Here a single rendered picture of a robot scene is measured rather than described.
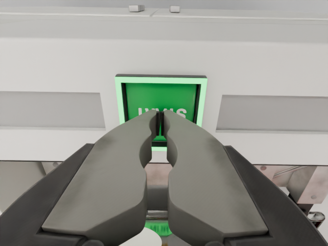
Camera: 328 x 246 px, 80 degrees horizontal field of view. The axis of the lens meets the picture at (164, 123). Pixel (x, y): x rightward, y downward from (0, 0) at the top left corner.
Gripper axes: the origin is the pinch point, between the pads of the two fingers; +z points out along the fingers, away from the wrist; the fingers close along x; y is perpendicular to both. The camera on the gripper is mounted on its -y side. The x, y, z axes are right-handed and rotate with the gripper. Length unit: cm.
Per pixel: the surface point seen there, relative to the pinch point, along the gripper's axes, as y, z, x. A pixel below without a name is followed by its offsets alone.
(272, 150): 3.8, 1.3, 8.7
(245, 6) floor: -6, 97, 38
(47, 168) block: 11.1, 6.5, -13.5
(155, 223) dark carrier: 23.2, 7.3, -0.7
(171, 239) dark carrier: 27.7, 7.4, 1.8
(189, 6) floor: -5, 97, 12
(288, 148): 3.6, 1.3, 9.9
